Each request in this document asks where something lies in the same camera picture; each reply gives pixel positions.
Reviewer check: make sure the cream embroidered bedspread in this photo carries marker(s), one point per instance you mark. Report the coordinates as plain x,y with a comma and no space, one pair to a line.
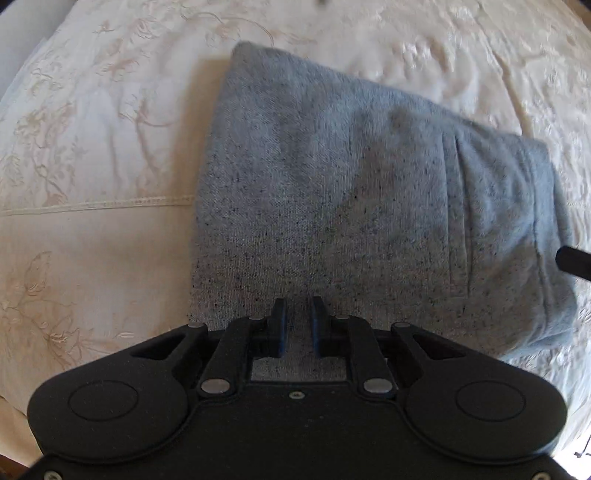
92,152

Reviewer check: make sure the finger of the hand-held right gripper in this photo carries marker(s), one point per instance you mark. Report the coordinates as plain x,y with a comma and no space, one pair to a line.
575,262

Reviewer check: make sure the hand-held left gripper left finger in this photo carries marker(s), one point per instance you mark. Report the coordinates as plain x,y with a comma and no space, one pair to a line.
282,328

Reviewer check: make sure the blue-grey speckled pants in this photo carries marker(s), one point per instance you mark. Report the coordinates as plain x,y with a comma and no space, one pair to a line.
346,184

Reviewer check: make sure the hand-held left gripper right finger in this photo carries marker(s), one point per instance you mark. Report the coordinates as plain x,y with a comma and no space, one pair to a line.
316,328

